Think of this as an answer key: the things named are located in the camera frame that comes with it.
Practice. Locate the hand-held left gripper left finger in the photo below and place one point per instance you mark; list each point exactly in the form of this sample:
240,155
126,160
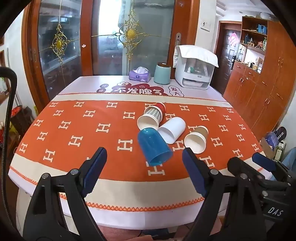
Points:
96,170

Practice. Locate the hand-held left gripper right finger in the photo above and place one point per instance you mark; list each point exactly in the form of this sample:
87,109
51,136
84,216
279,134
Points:
193,172

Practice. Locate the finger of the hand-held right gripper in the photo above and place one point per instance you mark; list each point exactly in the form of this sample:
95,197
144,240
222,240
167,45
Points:
234,165
263,161

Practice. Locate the blue plastic cup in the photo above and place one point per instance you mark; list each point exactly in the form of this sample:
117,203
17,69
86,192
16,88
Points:
152,146

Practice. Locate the brown paper cup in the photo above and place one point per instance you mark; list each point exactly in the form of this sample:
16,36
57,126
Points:
195,143

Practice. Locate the white paper cup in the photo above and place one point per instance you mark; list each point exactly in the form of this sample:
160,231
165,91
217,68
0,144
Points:
174,127

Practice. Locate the grey checked paper cup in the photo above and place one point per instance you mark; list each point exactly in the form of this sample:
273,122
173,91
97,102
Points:
153,114

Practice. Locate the red paper cup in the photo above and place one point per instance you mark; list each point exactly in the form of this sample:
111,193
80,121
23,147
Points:
161,107

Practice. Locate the blue cardboard box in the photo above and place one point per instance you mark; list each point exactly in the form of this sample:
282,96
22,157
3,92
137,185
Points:
271,140

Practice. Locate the black slipper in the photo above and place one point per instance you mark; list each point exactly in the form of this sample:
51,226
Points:
281,134

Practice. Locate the orange patterned tablecloth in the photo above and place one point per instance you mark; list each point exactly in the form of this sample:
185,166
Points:
81,122

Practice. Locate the dark wooden door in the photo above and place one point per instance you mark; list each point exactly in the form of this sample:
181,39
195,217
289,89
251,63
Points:
227,71

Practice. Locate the white countertop appliance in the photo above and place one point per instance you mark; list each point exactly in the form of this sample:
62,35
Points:
194,76

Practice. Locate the pale green canister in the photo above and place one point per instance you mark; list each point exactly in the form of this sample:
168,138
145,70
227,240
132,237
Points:
161,74

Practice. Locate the purple tissue box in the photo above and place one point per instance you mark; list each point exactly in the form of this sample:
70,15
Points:
138,75

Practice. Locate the white towel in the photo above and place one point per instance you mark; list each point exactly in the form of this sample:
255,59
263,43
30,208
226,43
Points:
196,53

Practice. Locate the glass sliding door gold ornament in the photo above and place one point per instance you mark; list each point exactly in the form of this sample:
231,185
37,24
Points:
138,41
57,58

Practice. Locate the pink door decoration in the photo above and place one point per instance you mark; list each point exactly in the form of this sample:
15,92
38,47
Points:
233,39

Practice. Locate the glass bowl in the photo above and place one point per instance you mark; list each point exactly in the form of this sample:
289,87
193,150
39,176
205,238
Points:
267,15

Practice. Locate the wooden wall cabinet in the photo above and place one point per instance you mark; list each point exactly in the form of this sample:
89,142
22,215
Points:
270,92

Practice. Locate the white wall switch panel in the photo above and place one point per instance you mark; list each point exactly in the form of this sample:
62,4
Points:
205,25

